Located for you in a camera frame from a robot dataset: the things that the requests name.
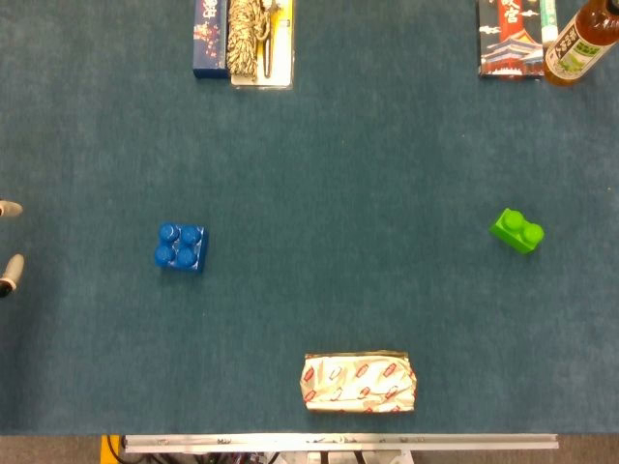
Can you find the palace print box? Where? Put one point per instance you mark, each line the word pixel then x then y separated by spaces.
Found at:
pixel 508 43

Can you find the green toy brick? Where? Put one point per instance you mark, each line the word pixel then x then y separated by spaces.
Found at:
pixel 517 232

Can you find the cream red-print wrapped package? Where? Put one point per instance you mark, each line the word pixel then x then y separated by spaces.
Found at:
pixel 358 384

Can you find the yellow blister card package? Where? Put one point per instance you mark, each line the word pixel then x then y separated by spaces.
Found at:
pixel 285 43

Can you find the aluminium profile rail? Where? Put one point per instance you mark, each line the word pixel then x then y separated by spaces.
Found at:
pixel 338 442

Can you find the black tool on card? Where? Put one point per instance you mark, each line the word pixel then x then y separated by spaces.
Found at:
pixel 267 53

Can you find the yellow frame part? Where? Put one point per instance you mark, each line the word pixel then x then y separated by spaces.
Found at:
pixel 107 449

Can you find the blue toy brick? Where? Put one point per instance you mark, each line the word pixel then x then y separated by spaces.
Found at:
pixel 181 249

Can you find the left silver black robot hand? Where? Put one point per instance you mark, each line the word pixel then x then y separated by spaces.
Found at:
pixel 10 208

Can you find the amber tea bottle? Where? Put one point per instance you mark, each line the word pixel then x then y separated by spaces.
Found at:
pixel 575 48

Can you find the white green tube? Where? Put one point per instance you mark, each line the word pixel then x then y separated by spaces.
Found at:
pixel 548 21

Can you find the dark blue printed box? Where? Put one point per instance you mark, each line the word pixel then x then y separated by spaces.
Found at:
pixel 210 38

